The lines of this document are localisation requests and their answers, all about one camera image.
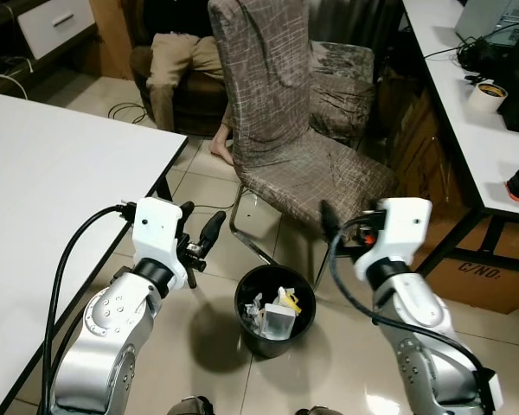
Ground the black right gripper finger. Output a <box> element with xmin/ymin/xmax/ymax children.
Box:
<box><xmin>319</xmin><ymin>201</ymin><xmax>343</xmax><ymax>245</ymax></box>

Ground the black round rubbish bin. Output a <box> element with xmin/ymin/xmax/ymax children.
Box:
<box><xmin>234</xmin><ymin>265</ymin><xmax>317</xmax><ymax>359</ymax></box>

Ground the black table leg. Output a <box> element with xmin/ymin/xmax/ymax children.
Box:
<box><xmin>154</xmin><ymin>177</ymin><xmax>175</xmax><ymax>205</ymax></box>

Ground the white crumpled paper scrap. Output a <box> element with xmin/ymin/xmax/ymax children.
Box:
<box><xmin>242</xmin><ymin>294</ymin><xmax>269</xmax><ymax>335</ymax></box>

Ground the yellow wrapper scrap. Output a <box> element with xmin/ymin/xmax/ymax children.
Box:
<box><xmin>277</xmin><ymin>288</ymin><xmax>303</xmax><ymax>315</ymax></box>

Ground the dark brown armchair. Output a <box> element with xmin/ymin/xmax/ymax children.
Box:
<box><xmin>128</xmin><ymin>0</ymin><xmax>234</xmax><ymax>137</ymax></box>

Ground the clear plastic packaging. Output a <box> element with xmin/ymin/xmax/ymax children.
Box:
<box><xmin>264</xmin><ymin>307</ymin><xmax>300</xmax><ymax>340</ymax></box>

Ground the plain brown cardboard box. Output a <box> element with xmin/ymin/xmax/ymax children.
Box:
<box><xmin>388</xmin><ymin>86</ymin><xmax>470</xmax><ymax>213</ymax></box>

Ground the chair with brown patterned cover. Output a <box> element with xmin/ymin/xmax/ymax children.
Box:
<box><xmin>208</xmin><ymin>0</ymin><xmax>400</xmax><ymax>286</ymax></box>

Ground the grey patterned cushioned seat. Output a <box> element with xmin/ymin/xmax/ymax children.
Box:
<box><xmin>308</xmin><ymin>41</ymin><xmax>378</xmax><ymax>146</ymax></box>

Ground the printed brown cardboard box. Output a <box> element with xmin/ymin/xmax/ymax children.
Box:
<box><xmin>424</xmin><ymin>216</ymin><xmax>519</xmax><ymax>315</ymax></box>

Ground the person in khaki trousers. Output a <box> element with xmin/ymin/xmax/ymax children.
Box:
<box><xmin>145</xmin><ymin>33</ymin><xmax>236</xmax><ymax>167</ymax></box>

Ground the robot left knee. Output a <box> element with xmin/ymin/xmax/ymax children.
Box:
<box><xmin>166</xmin><ymin>396</ymin><xmax>215</xmax><ymax>415</ymax></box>

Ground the tan cardboard box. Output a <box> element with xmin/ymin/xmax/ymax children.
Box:
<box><xmin>88</xmin><ymin>0</ymin><xmax>135</xmax><ymax>80</ymax></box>

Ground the white paper cup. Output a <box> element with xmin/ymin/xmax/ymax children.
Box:
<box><xmin>467</xmin><ymin>80</ymin><xmax>509</xmax><ymax>114</ymax></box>

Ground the black bag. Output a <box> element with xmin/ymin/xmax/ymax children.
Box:
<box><xmin>457</xmin><ymin>22</ymin><xmax>519</xmax><ymax>136</ymax></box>

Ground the small white drawer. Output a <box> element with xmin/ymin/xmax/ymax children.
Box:
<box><xmin>17</xmin><ymin>0</ymin><xmax>97</xmax><ymax>60</ymax></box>

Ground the grey laptop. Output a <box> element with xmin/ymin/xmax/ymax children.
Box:
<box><xmin>454</xmin><ymin>0</ymin><xmax>519</xmax><ymax>44</ymax></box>

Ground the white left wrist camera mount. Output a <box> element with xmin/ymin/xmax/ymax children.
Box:
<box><xmin>131</xmin><ymin>197</ymin><xmax>189</xmax><ymax>283</ymax></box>

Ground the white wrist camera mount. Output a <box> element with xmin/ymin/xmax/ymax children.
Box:
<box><xmin>131</xmin><ymin>197</ymin><xmax>189</xmax><ymax>283</ymax></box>
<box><xmin>356</xmin><ymin>197</ymin><xmax>433</xmax><ymax>282</ymax></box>

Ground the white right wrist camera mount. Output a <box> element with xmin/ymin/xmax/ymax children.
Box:
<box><xmin>356</xmin><ymin>197</ymin><xmax>433</xmax><ymax>282</ymax></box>

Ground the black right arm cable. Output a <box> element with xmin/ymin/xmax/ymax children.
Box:
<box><xmin>328</xmin><ymin>216</ymin><xmax>496</xmax><ymax>409</ymax></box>

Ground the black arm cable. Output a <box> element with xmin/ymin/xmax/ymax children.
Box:
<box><xmin>328</xmin><ymin>216</ymin><xmax>496</xmax><ymax>409</ymax></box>
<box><xmin>40</xmin><ymin>204</ymin><xmax>138</xmax><ymax>414</ymax></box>

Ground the thin black floor cable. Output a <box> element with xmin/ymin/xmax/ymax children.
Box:
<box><xmin>108</xmin><ymin>101</ymin><xmax>150</xmax><ymax>127</ymax></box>

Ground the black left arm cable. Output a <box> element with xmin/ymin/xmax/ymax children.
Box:
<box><xmin>40</xmin><ymin>204</ymin><xmax>138</xmax><ymax>414</ymax></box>

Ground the black desk frame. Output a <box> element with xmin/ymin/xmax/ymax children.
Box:
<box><xmin>413</xmin><ymin>207</ymin><xmax>519</xmax><ymax>279</ymax></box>

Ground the white cable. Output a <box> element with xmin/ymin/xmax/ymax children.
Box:
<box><xmin>0</xmin><ymin>73</ymin><xmax>29</xmax><ymax>101</ymax></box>

